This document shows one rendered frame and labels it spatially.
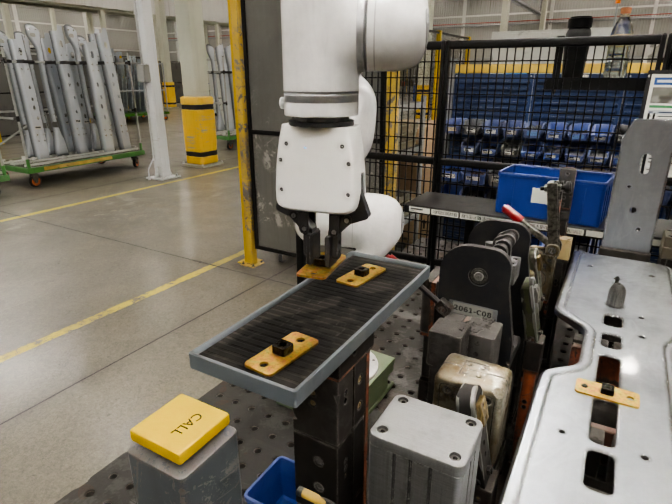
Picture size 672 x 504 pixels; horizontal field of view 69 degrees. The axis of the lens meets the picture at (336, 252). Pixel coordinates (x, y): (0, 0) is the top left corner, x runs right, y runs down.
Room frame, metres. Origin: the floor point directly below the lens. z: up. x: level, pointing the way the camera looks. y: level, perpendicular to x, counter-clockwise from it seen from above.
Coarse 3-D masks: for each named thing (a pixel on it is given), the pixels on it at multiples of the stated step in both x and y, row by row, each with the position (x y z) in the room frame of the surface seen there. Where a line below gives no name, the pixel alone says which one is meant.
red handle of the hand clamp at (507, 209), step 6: (504, 210) 1.13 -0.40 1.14; (510, 210) 1.13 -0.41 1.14; (510, 216) 1.12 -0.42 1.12; (516, 216) 1.12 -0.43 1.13; (522, 216) 1.12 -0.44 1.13; (522, 222) 1.11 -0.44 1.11; (528, 222) 1.12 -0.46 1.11; (528, 228) 1.10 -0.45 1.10; (534, 228) 1.10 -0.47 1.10; (534, 234) 1.10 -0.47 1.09; (540, 234) 1.09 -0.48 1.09; (540, 240) 1.09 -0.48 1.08; (546, 240) 1.08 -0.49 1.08
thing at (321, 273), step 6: (324, 252) 0.62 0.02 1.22; (318, 258) 0.57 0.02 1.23; (324, 258) 0.57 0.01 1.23; (342, 258) 0.60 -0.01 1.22; (306, 264) 0.58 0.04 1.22; (312, 264) 0.58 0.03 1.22; (318, 264) 0.57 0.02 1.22; (324, 264) 0.57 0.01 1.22; (336, 264) 0.58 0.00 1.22; (300, 270) 0.56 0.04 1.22; (306, 270) 0.56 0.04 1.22; (312, 270) 0.56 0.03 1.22; (318, 270) 0.56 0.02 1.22; (324, 270) 0.56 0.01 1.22; (330, 270) 0.56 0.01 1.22; (300, 276) 0.54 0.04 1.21; (306, 276) 0.54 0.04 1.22; (312, 276) 0.54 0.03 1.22; (318, 276) 0.54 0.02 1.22; (324, 276) 0.54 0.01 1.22
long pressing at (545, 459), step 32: (576, 256) 1.18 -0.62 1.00; (608, 256) 1.18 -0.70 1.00; (576, 288) 0.98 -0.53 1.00; (608, 288) 0.98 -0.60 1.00; (640, 288) 0.98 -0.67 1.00; (576, 320) 0.83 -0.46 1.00; (640, 320) 0.84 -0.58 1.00; (608, 352) 0.72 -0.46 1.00; (640, 352) 0.72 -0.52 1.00; (544, 384) 0.63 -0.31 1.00; (640, 384) 0.63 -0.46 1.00; (544, 416) 0.56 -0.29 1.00; (576, 416) 0.56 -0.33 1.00; (640, 416) 0.56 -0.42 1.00; (544, 448) 0.49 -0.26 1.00; (576, 448) 0.49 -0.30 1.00; (608, 448) 0.49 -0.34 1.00; (640, 448) 0.49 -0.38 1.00; (512, 480) 0.44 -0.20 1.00; (544, 480) 0.44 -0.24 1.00; (576, 480) 0.44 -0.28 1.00; (640, 480) 0.44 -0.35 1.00
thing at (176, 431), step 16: (176, 400) 0.38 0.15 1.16; (192, 400) 0.38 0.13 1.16; (160, 416) 0.36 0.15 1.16; (176, 416) 0.36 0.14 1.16; (192, 416) 0.36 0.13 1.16; (208, 416) 0.36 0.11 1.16; (224, 416) 0.36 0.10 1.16; (144, 432) 0.34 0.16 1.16; (160, 432) 0.34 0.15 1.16; (176, 432) 0.34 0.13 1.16; (192, 432) 0.34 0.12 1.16; (208, 432) 0.34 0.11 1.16; (160, 448) 0.32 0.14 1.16; (176, 448) 0.32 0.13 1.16; (192, 448) 0.32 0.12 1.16
